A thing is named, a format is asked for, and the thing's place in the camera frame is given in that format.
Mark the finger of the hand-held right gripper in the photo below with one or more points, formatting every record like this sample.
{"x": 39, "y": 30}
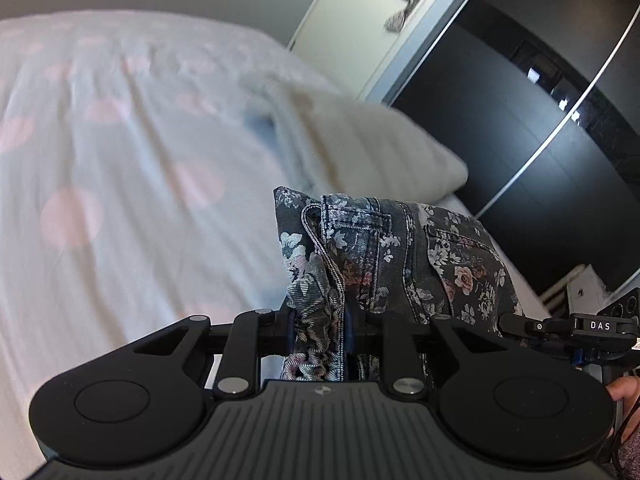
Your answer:
{"x": 520, "y": 324}

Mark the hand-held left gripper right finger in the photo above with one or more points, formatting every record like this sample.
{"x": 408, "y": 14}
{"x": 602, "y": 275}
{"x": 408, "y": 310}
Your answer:
{"x": 370, "y": 330}

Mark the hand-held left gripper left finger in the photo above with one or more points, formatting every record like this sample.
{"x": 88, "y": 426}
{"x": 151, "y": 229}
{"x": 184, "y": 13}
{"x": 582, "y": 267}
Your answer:
{"x": 280, "y": 332}

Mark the dark floral pants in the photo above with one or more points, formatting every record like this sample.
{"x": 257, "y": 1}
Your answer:
{"x": 400, "y": 255}

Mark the person's right forearm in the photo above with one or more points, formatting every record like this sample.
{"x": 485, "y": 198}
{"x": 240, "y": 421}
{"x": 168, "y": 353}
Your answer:
{"x": 631, "y": 455}

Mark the person's right hand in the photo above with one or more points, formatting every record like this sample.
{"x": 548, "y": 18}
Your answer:
{"x": 625, "y": 390}

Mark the white slatted rack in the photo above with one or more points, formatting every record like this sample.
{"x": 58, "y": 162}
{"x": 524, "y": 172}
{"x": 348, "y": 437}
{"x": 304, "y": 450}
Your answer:
{"x": 587, "y": 285}

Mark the black glossy wardrobe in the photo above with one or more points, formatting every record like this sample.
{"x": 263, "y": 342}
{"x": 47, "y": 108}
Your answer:
{"x": 500, "y": 135}

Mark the white door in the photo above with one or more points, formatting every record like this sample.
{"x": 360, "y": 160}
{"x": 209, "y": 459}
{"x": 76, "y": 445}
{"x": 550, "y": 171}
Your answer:
{"x": 350, "y": 35}

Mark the grey tassel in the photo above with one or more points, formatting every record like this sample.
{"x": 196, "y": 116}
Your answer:
{"x": 397, "y": 20}

